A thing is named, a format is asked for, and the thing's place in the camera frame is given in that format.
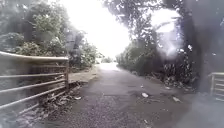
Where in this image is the leaf litter verge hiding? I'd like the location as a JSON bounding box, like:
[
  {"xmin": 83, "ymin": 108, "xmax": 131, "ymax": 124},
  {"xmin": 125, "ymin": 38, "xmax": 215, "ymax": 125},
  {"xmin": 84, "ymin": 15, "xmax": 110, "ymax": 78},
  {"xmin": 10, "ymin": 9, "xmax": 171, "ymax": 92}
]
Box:
[
  {"xmin": 13, "ymin": 79, "xmax": 84, "ymax": 128},
  {"xmin": 133, "ymin": 69, "xmax": 214, "ymax": 98}
]

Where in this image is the grey asphalt road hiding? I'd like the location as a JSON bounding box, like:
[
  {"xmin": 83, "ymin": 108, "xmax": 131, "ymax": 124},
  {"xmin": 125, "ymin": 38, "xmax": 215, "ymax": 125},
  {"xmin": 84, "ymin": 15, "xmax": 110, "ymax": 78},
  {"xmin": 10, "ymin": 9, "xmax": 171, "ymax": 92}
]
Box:
[{"xmin": 29, "ymin": 62, "xmax": 224, "ymax": 128}]

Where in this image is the row of trees and bushes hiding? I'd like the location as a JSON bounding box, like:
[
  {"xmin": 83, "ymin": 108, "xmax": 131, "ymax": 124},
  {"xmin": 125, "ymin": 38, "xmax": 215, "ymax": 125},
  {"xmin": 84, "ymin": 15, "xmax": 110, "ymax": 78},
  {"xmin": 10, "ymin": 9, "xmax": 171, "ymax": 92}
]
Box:
[
  {"xmin": 103, "ymin": 0, "xmax": 224, "ymax": 91},
  {"xmin": 0, "ymin": 0, "xmax": 104, "ymax": 71}
]

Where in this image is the grey metal railing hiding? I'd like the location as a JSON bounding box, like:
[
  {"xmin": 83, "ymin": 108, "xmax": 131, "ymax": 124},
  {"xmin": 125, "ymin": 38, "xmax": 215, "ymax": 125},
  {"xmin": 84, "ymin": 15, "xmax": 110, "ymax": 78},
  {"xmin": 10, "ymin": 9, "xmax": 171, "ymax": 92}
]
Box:
[
  {"xmin": 0, "ymin": 50, "xmax": 70, "ymax": 118},
  {"xmin": 209, "ymin": 71, "xmax": 224, "ymax": 102}
]

